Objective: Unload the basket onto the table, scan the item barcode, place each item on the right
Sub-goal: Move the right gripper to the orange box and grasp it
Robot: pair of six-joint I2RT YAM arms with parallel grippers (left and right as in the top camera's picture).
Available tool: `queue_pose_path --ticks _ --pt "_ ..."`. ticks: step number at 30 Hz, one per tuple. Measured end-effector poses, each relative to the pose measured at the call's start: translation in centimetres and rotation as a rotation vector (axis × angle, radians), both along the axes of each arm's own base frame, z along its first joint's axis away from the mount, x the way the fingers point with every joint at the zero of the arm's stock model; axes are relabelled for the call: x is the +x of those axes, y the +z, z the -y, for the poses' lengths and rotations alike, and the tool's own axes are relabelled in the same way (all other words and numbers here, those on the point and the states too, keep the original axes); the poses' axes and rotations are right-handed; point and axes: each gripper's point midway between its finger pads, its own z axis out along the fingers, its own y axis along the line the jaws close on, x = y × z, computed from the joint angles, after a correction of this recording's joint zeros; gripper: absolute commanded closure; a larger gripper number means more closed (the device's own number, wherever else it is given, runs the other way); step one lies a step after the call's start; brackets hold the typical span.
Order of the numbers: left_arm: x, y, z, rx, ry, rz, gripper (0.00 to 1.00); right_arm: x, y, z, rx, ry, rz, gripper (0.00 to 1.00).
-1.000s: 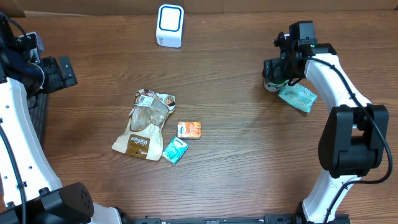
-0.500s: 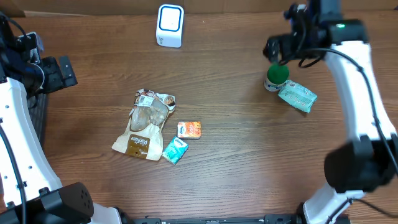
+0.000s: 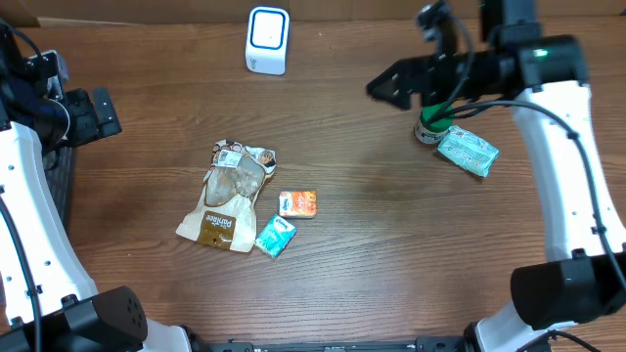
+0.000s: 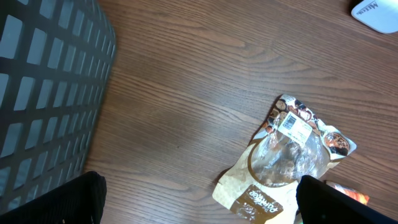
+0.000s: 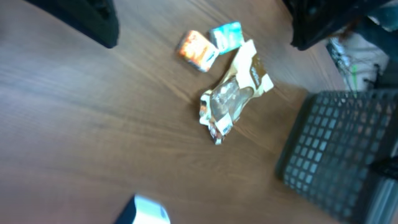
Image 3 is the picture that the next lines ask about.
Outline green lid jar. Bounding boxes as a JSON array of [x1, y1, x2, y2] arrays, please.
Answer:
[[414, 104, 454, 145]]

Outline snack bag brown white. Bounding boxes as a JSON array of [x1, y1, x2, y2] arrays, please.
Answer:
[[176, 140, 277, 252]]

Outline orange small box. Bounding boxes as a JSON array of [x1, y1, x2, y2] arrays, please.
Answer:
[[279, 191, 317, 219]]

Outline teal Kleenex tissue pack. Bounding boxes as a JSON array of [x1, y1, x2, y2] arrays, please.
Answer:
[[254, 215, 297, 259]]

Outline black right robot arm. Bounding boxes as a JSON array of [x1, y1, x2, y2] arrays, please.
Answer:
[[366, 1, 625, 352]]

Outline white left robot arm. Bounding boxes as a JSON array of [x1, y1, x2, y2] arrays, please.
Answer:
[[1, 22, 203, 352]]

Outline white barcode scanner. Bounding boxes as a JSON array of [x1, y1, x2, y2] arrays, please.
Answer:
[[245, 6, 291, 75]]

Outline black mesh basket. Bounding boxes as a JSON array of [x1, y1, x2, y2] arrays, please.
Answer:
[[43, 148, 76, 229]]

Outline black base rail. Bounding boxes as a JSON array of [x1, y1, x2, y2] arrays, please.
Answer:
[[204, 336, 473, 352]]

